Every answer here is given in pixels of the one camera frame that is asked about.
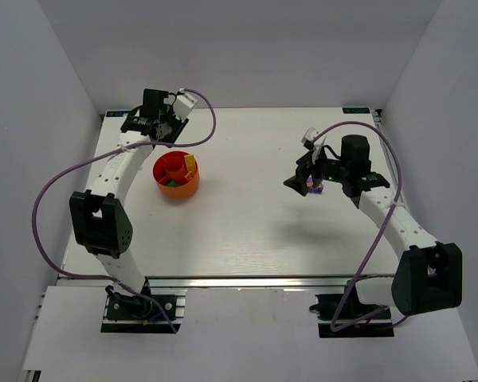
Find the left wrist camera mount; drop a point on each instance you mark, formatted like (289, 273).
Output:
(184, 103)

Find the purple lego plate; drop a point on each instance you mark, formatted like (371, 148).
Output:
(314, 188)

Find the left blue corner label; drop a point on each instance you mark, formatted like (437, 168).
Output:
(116, 114)

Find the long yellow lego plate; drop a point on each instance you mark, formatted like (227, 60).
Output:
(190, 162)

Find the orange round divided container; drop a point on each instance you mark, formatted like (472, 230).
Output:
(171, 167)

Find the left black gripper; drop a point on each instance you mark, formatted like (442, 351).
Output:
(174, 130)

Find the blue corner label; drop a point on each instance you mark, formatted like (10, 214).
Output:
(356, 110)
(116, 114)

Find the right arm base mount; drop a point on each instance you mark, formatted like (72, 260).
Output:
(376, 327)

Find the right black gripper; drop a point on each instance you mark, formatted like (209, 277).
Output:
(315, 168)

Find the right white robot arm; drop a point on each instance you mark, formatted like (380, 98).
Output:
(429, 273)

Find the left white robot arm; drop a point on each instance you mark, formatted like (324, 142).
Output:
(99, 219)

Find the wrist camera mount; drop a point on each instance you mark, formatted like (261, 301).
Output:
(311, 139)
(184, 103)

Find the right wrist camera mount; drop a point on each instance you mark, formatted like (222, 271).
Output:
(311, 139)

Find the green lego brick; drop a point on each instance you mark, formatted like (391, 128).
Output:
(170, 184)

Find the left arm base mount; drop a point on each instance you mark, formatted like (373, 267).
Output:
(130, 314)

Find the right blue corner label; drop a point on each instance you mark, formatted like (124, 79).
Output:
(356, 110)

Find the aluminium table front rail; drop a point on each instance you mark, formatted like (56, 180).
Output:
(248, 282)

